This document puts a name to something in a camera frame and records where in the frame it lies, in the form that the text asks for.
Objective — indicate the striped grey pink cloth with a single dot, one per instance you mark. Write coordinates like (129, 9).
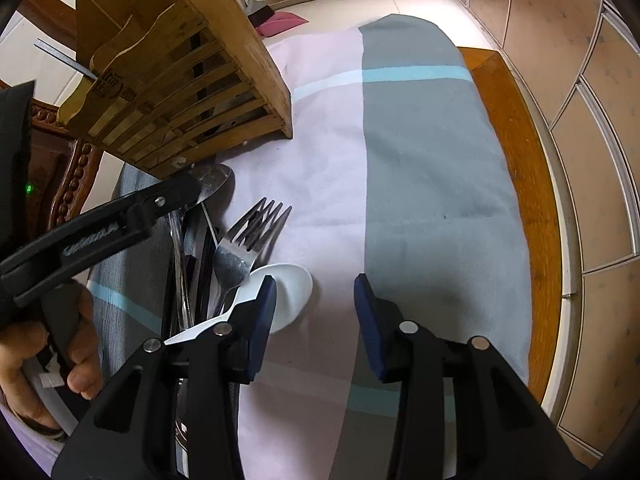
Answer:
(425, 160)

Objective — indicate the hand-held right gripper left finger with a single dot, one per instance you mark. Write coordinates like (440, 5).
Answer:
(262, 320)

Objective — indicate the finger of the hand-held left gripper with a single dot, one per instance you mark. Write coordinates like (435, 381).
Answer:
(140, 210)

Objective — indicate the metal spoon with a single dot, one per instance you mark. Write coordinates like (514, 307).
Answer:
(217, 180)

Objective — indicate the wooden utensil holder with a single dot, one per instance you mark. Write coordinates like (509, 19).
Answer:
(225, 35)

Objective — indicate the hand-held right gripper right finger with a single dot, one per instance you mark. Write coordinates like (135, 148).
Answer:
(370, 320)

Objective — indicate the pink rag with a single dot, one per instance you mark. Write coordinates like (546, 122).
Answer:
(282, 22)

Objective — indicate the metal fork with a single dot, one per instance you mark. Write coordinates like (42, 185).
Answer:
(283, 213)
(235, 255)

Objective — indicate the carved wooden chair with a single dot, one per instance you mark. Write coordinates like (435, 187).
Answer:
(75, 180)

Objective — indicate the white plastic spoon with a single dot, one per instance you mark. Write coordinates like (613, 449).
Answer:
(295, 290)

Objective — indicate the person's left hand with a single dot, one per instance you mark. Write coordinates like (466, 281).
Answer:
(25, 360)

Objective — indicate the pile of black chopsticks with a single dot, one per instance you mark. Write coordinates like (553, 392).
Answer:
(200, 260)

